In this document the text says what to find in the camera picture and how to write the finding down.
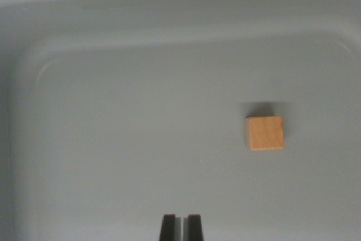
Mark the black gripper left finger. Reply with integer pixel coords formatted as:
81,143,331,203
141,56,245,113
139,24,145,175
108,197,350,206
159,214,183,241

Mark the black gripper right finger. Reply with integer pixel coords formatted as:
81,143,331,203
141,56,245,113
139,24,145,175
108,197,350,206
183,214,205,241

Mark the wooden cube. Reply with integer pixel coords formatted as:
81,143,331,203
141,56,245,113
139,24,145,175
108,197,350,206
245,116,286,151

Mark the grey plastic bin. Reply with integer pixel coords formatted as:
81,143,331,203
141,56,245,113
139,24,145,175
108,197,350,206
0,0,361,241

